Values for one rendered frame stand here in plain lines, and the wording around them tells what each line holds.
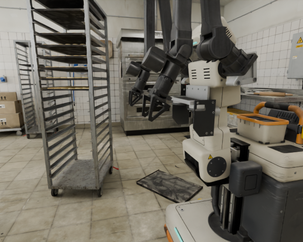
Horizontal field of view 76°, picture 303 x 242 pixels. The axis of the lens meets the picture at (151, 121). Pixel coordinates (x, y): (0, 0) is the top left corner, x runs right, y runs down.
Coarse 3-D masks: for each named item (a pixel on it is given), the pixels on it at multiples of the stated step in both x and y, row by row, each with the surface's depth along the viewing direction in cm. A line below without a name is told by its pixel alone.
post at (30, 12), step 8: (32, 16) 155; (32, 24) 155; (32, 32) 156; (32, 40) 157; (32, 48) 159; (40, 80) 166; (40, 96) 166; (40, 104) 168; (40, 112) 169; (40, 120) 171; (48, 152) 179; (48, 160) 179; (48, 168) 180; (48, 176) 182; (48, 184) 183
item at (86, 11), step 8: (88, 8) 154; (88, 16) 154; (88, 24) 154; (88, 32) 155; (88, 40) 156; (88, 48) 158; (88, 56) 159; (88, 64) 160; (88, 72) 162; (96, 136) 175; (96, 144) 175; (96, 152) 176; (96, 160) 177; (96, 168) 179; (96, 176) 181; (96, 184) 182
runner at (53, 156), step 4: (72, 140) 230; (76, 140) 237; (68, 144) 220; (72, 144) 224; (60, 148) 201; (64, 148) 209; (56, 152) 193; (60, 152) 198; (52, 156) 186; (56, 156) 188
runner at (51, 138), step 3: (69, 126) 222; (72, 126) 230; (75, 126) 232; (63, 129) 208; (66, 129) 215; (69, 129) 218; (57, 132) 195; (60, 132) 201; (63, 132) 206; (51, 135) 184; (54, 135) 189; (57, 135) 193; (48, 138) 178; (51, 138) 183; (54, 138) 184; (48, 141) 175
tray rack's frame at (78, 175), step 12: (108, 48) 218; (108, 60) 218; (108, 72) 221; (108, 84) 223; (108, 96) 226; (72, 108) 230; (108, 108) 229; (72, 168) 221; (84, 168) 221; (108, 168) 221; (60, 180) 194; (72, 180) 194; (84, 180) 194
